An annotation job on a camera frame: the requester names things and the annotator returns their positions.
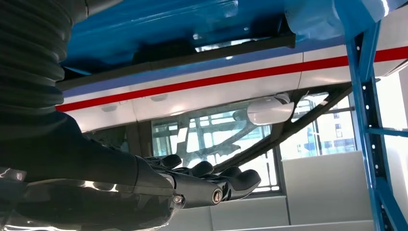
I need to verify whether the blue metal shelf rack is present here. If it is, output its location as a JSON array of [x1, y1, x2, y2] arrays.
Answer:
[[59, 0, 408, 231]]

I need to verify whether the white car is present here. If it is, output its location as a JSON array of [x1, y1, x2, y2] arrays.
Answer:
[[55, 35, 408, 174]]

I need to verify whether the white car side mirror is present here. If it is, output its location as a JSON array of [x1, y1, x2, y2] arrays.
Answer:
[[247, 92, 295, 126]]

